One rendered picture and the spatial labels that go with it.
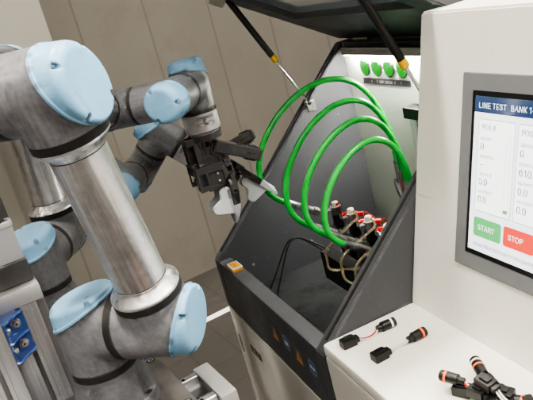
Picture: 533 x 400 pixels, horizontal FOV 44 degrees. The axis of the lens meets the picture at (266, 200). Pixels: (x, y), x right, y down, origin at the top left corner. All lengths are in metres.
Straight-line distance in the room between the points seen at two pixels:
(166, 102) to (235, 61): 3.03
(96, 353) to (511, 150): 0.75
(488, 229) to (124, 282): 0.62
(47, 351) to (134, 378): 0.25
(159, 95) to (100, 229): 0.34
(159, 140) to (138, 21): 2.51
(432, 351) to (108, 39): 3.05
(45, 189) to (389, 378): 0.94
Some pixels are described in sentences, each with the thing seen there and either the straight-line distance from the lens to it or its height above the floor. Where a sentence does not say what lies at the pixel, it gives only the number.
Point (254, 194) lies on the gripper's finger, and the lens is 1.57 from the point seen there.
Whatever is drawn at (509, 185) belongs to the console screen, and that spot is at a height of 1.27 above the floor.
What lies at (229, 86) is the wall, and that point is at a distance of 4.23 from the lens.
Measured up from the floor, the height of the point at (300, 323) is 0.95.
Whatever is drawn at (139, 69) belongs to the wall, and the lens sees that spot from 4.01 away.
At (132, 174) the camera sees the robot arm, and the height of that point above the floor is 1.35.
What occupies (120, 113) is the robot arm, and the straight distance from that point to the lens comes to 1.29.
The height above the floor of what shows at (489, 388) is 1.02.
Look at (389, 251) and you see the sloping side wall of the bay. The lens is 1.37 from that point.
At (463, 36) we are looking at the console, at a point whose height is 1.50.
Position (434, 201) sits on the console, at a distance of 1.32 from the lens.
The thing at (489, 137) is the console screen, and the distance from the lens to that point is 1.18.
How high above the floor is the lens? 1.69
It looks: 18 degrees down
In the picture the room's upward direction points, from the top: 15 degrees counter-clockwise
